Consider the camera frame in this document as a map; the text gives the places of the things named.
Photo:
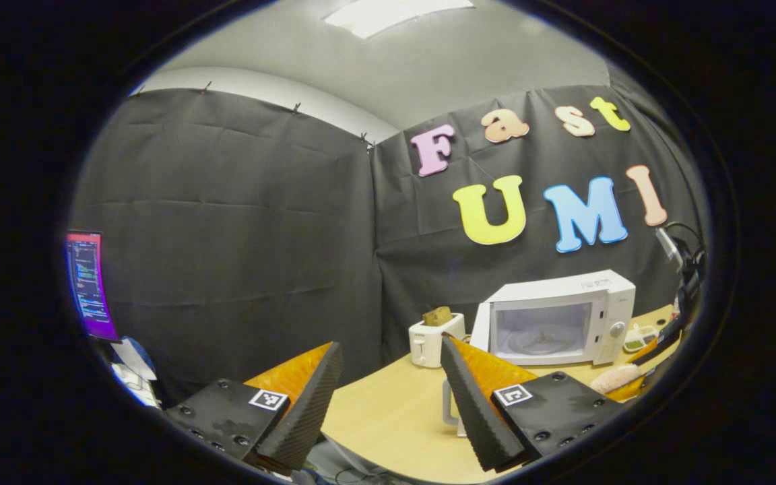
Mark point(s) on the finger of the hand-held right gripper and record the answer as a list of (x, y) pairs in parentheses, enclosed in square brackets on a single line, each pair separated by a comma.
[(657, 345), (634, 391)]

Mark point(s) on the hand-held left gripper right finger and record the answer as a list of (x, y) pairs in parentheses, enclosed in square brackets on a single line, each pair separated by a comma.
[(475, 411)]

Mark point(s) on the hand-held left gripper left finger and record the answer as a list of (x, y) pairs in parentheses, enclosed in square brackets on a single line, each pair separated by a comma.
[(304, 404)]

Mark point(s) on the light brown bread bun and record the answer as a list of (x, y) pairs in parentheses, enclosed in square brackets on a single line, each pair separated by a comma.
[(616, 378)]

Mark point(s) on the white microwave oven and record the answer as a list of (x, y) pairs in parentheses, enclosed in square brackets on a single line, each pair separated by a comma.
[(563, 289)]

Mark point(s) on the white divided dish with beans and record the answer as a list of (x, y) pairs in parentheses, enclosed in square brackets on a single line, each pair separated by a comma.
[(637, 338)]

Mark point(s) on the white toaster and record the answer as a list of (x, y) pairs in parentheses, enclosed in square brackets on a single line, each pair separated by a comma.
[(428, 343)]

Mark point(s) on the brown toast slice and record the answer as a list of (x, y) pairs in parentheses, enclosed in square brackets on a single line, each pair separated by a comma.
[(437, 316)]

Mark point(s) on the white papers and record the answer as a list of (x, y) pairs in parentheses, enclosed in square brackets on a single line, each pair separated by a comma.
[(133, 367)]

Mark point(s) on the black backdrop cloth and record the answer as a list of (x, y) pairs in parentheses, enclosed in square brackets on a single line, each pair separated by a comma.
[(240, 236)]

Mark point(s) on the computer monitor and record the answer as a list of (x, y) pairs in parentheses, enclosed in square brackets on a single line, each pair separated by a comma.
[(88, 283)]

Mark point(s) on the large ceiling light panel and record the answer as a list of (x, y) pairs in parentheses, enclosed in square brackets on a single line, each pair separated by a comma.
[(395, 13)]

